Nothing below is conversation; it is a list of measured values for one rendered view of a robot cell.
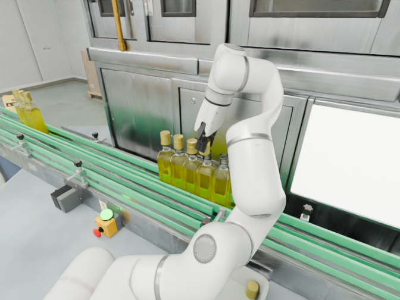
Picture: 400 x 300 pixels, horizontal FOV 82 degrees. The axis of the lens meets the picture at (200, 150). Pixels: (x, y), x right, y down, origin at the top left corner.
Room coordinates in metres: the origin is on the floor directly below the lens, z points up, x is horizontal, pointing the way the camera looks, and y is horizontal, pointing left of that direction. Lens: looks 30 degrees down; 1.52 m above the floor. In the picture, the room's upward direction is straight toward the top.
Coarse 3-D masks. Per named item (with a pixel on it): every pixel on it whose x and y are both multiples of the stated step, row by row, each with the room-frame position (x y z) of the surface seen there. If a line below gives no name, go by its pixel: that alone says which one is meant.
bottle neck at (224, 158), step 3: (222, 153) 0.62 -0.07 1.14; (225, 153) 0.62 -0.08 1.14; (222, 156) 0.61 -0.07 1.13; (225, 156) 0.61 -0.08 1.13; (219, 159) 0.60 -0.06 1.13; (222, 159) 0.59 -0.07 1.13; (225, 159) 0.59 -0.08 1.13; (228, 159) 0.60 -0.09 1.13; (219, 162) 0.60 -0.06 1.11; (222, 162) 0.59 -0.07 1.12; (225, 162) 0.59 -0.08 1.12; (228, 162) 0.60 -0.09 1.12; (219, 165) 0.60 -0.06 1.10; (222, 165) 0.59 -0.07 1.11; (225, 165) 0.59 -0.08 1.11; (222, 168) 0.59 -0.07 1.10; (225, 168) 0.59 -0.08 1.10
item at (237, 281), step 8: (232, 272) 0.44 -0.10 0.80; (240, 272) 0.42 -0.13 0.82; (248, 272) 0.41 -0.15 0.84; (256, 272) 0.41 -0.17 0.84; (232, 280) 0.43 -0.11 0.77; (240, 280) 0.42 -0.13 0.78; (248, 280) 0.41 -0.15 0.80; (256, 280) 0.40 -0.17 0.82; (264, 280) 0.39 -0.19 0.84; (224, 288) 0.40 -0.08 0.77; (232, 288) 0.40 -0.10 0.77; (240, 288) 0.40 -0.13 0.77; (264, 288) 0.36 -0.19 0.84; (224, 296) 0.38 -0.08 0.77; (232, 296) 0.38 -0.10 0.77; (240, 296) 0.38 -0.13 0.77; (264, 296) 0.34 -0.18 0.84
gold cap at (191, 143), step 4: (188, 140) 0.66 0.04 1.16; (192, 140) 0.66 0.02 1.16; (196, 140) 0.66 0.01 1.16; (188, 144) 0.65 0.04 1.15; (192, 144) 0.65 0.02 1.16; (188, 148) 0.65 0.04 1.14; (192, 148) 0.65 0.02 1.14; (188, 152) 0.65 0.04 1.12; (192, 152) 0.65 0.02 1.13; (196, 152) 0.65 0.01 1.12
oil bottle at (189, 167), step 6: (186, 162) 0.65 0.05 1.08; (192, 162) 0.64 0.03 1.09; (198, 162) 0.65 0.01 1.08; (186, 168) 0.64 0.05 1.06; (192, 168) 0.63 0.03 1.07; (186, 174) 0.64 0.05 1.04; (192, 174) 0.63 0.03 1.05; (186, 180) 0.64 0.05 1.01; (192, 180) 0.63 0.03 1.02; (186, 186) 0.64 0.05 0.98; (192, 186) 0.63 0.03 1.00; (192, 192) 0.63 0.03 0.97
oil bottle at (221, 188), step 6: (216, 168) 0.61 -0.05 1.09; (228, 168) 0.60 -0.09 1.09; (216, 174) 0.59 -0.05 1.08; (222, 174) 0.58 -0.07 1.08; (228, 174) 0.58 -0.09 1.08; (216, 180) 0.59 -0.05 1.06; (222, 180) 0.58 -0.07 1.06; (228, 180) 0.57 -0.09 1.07; (216, 186) 0.59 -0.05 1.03; (222, 186) 0.58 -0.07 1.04; (228, 186) 0.58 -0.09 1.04; (216, 192) 0.59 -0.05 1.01; (222, 192) 0.57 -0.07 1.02; (228, 192) 0.58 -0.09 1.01; (216, 198) 0.58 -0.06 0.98; (222, 198) 0.57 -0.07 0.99; (228, 198) 0.59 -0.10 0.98; (222, 204) 0.57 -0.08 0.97; (228, 204) 0.59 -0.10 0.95
